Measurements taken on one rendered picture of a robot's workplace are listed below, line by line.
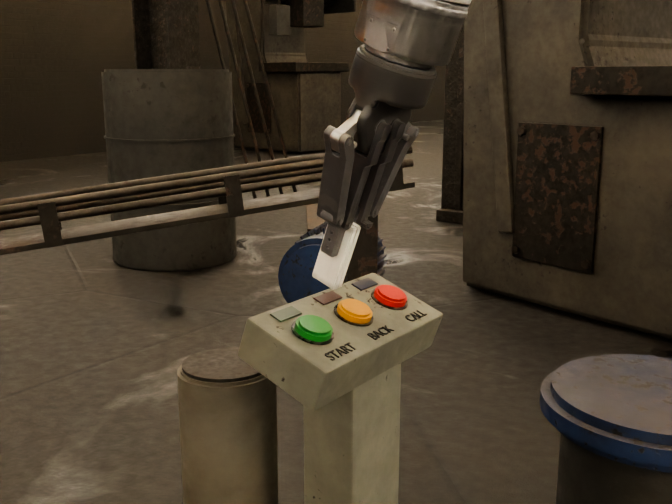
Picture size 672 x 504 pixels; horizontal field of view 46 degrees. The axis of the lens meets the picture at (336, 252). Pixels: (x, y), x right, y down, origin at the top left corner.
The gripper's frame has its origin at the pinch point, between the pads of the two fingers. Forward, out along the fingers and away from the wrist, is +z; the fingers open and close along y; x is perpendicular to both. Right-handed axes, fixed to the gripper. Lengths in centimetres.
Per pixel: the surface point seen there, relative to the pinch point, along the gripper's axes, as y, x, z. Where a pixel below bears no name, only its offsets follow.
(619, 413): -37.1, 26.7, 18.0
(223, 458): 1.5, -5.1, 30.4
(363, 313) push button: -7.0, 1.7, 8.4
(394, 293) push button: -14.8, 0.7, 8.5
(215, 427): 2.0, -7.1, 26.9
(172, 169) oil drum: -169, -190, 96
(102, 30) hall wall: -504, -662, 182
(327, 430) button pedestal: -2.3, 4.6, 20.8
